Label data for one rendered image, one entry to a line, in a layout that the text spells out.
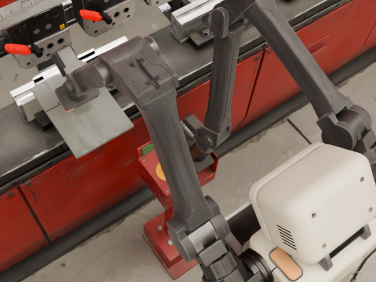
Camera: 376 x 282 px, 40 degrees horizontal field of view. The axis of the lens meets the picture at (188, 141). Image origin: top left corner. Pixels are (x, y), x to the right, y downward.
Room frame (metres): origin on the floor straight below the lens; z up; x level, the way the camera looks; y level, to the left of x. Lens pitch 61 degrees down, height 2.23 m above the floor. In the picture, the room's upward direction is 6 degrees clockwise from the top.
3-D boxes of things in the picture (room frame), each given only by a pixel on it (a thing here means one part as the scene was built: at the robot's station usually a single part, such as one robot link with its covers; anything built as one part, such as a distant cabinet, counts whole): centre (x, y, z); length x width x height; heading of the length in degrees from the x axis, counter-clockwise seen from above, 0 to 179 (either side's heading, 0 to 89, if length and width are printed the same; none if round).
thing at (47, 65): (0.88, 0.40, 1.07); 0.10 x 0.02 x 0.10; 131
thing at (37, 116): (0.86, 0.33, 0.89); 0.30 x 0.05 x 0.03; 131
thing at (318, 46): (1.42, -0.48, 0.59); 0.15 x 0.02 x 0.07; 131
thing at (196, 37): (1.22, -0.09, 0.89); 0.30 x 0.05 x 0.03; 131
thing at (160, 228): (0.74, 0.02, 0.13); 0.10 x 0.10 x 0.01; 42
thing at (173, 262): (0.72, 0.00, 0.06); 0.25 x 0.20 x 0.12; 42
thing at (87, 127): (0.76, 0.31, 1.00); 0.26 x 0.18 x 0.01; 41
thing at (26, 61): (0.86, 0.42, 1.20); 0.15 x 0.09 x 0.17; 131
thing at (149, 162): (0.74, 0.02, 0.75); 0.20 x 0.16 x 0.18; 132
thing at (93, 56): (0.90, 0.38, 0.99); 0.20 x 0.03 x 0.03; 131
